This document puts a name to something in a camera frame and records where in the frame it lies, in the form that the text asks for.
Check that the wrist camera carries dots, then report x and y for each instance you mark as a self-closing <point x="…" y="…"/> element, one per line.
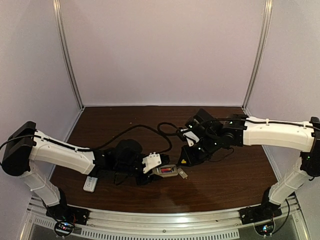
<point x="188" y="136"/>
<point x="154" y="160"/>

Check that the grey remote control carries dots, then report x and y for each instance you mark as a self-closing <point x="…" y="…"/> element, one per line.
<point x="157" y="171"/>

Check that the right aluminium frame post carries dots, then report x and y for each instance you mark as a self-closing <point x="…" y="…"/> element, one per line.
<point x="262" y="41"/>

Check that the white remote control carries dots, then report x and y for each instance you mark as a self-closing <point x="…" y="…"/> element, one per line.
<point x="90" y="184"/>

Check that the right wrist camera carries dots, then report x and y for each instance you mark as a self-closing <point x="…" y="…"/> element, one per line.
<point x="188" y="136"/>

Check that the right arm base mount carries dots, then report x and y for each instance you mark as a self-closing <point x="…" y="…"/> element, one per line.
<point x="262" y="212"/>

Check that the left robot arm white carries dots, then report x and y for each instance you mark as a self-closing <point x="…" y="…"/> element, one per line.
<point x="27" y="145"/>

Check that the left aluminium frame post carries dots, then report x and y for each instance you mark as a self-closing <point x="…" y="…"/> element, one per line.
<point x="65" y="52"/>

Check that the aluminium frame post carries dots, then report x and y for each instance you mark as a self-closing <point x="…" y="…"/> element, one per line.
<point x="65" y="52"/>
<point x="262" y="41"/>

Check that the grey battery cover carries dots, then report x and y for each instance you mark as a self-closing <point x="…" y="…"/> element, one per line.
<point x="182" y="173"/>

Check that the aluminium front rail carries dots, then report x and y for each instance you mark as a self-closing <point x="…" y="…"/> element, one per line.
<point x="211" y="225"/>

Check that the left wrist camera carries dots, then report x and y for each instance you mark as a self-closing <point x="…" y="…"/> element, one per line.
<point x="154" y="160"/>

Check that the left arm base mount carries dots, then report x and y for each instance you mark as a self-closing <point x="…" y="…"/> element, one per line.
<point x="70" y="214"/>

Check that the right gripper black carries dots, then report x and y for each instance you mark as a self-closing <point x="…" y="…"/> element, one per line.
<point x="191" y="151"/>

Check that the red battery in remote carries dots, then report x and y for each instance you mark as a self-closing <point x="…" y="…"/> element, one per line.
<point x="166" y="170"/>

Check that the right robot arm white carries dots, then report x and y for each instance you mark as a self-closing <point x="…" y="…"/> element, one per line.
<point x="206" y="134"/>

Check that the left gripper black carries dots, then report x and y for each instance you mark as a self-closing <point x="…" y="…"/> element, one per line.
<point x="144" y="176"/>

